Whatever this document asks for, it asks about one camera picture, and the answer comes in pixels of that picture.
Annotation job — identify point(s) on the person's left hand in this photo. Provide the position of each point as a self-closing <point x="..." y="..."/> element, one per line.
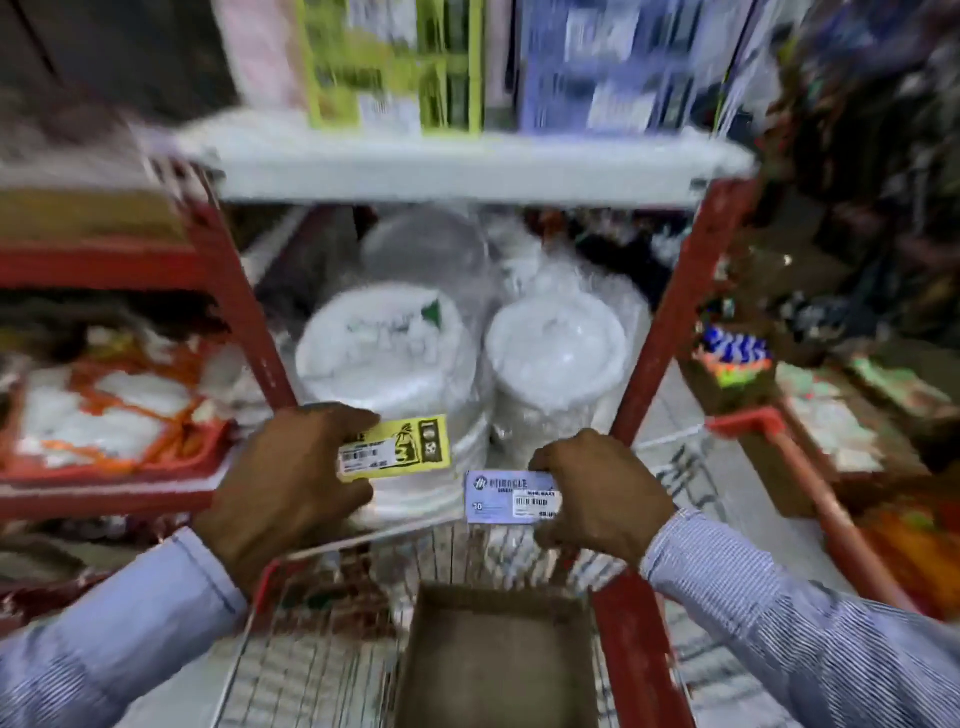
<point x="277" y="487"/>

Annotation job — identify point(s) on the person's right hand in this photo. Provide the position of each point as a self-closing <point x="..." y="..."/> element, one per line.
<point x="607" y="495"/>

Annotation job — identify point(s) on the blue white shelf label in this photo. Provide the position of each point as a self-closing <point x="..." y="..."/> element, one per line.
<point x="506" y="496"/>

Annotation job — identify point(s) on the yellow shelf label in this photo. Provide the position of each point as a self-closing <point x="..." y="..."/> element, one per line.
<point x="405" y="446"/>

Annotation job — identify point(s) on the red metal shelf white boards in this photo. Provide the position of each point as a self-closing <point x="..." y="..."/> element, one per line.
<point x="450" y="169"/>

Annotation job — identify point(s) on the person's right forearm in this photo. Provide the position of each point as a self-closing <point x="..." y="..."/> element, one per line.
<point x="810" y="637"/>

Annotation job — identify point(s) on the person's left forearm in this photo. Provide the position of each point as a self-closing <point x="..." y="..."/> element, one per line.
<point x="112" y="645"/>

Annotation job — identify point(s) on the red plastic tray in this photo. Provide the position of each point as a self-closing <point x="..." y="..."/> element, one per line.
<point x="150" y="471"/>

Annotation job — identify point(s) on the wrapped white plate stack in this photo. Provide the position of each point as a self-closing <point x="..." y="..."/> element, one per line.
<point x="382" y="352"/>
<point x="555" y="360"/>
<point x="427" y="247"/>

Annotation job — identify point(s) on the blue striped cup pack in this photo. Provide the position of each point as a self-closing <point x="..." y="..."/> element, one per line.
<point x="731" y="352"/>

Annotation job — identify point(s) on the brown cardboard carton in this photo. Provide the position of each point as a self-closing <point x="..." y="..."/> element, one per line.
<point x="495" y="667"/>

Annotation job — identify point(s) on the red metal bar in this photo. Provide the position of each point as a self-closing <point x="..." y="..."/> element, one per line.
<point x="832" y="502"/>

